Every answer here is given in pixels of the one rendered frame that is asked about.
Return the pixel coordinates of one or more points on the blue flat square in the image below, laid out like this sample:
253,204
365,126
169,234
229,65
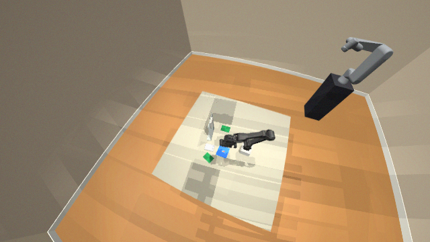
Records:
222,154

